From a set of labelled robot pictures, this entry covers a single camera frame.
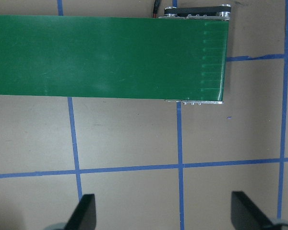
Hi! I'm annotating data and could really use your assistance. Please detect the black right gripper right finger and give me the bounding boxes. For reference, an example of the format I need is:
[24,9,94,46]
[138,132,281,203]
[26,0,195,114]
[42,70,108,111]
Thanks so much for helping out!
[231,191,272,230]

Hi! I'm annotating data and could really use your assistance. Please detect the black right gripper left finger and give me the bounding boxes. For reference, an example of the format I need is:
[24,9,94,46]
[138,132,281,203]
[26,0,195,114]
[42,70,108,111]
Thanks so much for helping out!
[63,194,96,230]

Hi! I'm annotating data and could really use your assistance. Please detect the green conveyor belt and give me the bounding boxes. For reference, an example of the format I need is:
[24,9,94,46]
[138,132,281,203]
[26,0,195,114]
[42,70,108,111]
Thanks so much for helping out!
[0,4,231,104]

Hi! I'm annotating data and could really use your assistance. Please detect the red black power cable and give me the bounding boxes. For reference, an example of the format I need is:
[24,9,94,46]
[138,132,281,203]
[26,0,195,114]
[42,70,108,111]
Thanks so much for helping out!
[152,0,162,19]

